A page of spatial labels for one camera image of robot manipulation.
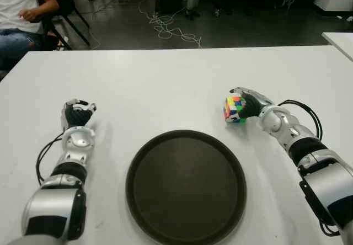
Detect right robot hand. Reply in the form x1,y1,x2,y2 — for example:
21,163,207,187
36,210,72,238
229,86,276,119

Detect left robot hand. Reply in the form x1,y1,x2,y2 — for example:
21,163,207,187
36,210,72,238
61,98,98,131

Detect multicoloured Rubik's cube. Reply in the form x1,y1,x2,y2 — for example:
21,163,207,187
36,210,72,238
222,92,248,125

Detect round dark brown plate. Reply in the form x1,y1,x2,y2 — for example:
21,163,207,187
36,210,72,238
125,129,248,245

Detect white neighbouring table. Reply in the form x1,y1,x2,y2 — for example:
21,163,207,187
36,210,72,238
321,31,353,63

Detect black metal chair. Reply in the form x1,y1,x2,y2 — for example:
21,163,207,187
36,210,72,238
35,0,92,51

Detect seated person in white shirt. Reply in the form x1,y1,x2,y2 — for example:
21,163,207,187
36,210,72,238
0,0,60,71

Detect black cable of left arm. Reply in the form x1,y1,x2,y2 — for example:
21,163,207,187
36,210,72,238
36,132,66,185

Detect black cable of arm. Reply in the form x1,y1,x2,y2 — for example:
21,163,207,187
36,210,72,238
279,99,340,236
36,132,66,185

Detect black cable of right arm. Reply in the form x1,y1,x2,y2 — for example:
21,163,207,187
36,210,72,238
279,99,340,236

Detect tangled white floor cable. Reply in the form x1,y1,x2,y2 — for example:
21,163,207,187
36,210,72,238
137,0,203,49

